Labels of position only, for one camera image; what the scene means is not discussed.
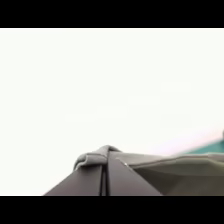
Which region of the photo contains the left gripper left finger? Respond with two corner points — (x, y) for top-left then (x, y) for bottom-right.
(43, 162), (108, 197)

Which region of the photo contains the brown T-shirt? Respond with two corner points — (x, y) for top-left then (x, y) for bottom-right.
(73, 144), (224, 197)

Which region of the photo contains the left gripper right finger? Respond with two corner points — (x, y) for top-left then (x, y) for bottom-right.
(105, 155), (164, 197)

